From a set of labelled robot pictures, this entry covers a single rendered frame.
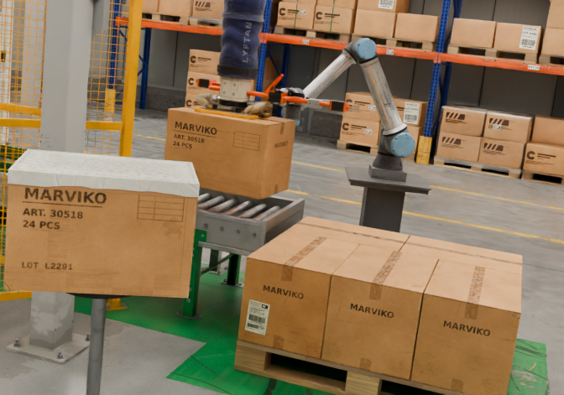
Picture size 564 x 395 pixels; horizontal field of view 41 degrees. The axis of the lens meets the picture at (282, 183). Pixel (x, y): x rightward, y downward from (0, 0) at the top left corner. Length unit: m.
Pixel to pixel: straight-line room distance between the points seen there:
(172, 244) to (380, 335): 1.17
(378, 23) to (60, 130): 8.33
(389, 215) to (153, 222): 2.44
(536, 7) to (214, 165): 8.82
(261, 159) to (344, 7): 7.71
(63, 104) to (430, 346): 1.87
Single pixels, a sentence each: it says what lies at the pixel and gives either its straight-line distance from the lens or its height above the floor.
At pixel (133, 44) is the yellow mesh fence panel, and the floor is 1.41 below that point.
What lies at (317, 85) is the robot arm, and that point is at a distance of 4.51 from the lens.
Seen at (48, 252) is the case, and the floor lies 0.75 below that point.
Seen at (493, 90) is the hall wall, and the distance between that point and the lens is 12.26.
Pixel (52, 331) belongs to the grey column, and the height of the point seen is 0.11.
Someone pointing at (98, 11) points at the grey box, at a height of 1.55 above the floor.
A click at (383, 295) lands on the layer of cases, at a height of 0.50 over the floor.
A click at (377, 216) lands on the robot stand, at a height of 0.51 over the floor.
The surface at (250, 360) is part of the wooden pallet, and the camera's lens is 3.54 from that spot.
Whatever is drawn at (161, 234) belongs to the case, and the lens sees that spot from 2.52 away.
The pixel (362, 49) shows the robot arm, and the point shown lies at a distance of 4.39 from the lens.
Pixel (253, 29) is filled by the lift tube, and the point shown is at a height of 1.55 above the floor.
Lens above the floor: 1.51
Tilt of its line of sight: 11 degrees down
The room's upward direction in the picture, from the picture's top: 7 degrees clockwise
